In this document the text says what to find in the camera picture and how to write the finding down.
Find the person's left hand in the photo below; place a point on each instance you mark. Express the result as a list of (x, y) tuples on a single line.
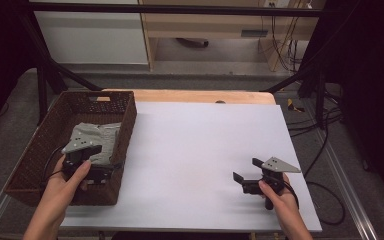
[(65, 186)]

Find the wooden table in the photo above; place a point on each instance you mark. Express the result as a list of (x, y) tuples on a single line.
[(186, 96)]

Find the grey pants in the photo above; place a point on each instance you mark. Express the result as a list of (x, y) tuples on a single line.
[(105, 140)]

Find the black metal crossbar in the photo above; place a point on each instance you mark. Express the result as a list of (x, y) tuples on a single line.
[(180, 9)]

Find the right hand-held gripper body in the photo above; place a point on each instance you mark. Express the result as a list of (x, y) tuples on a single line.
[(273, 166)]

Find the person's right hand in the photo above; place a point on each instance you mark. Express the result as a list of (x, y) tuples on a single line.
[(285, 203)]

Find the white cabinet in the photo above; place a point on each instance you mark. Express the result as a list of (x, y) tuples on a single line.
[(90, 36)]

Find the black metal stand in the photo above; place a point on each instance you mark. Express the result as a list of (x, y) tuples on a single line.
[(43, 83), (316, 86)]

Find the yellow and black tape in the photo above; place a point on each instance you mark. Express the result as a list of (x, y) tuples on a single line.
[(293, 106)]

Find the light wooden cabinet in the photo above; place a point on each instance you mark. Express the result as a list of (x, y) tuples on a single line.
[(213, 25)]

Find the black curtain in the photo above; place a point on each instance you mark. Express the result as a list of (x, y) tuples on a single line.
[(370, 83), (0, 50)]

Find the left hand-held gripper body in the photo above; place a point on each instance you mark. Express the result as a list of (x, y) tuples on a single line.
[(78, 145)]

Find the white table cover sheet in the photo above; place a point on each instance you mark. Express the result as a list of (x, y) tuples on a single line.
[(196, 150)]

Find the brown wicker basket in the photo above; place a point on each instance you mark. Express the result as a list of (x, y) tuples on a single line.
[(40, 150)]

